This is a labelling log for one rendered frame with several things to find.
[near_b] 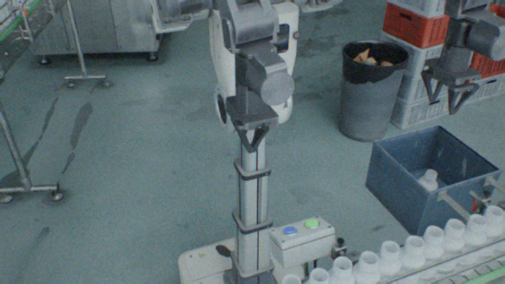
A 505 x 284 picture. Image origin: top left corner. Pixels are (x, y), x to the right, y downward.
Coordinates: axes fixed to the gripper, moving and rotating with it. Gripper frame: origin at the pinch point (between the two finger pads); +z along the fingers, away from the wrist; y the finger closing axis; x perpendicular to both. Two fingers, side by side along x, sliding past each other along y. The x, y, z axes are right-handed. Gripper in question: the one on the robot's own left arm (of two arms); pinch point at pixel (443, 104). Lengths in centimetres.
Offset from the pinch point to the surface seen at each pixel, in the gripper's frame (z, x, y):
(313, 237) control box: 28.5, 30.6, -1.0
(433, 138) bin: 51, -50, 46
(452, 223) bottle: 25.1, 0.6, -12.1
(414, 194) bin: 50, -21, 21
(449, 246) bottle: 28.3, 3.4, -15.3
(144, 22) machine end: 92, 15, 351
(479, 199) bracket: 31.6, -18.5, -3.2
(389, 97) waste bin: 100, -116, 153
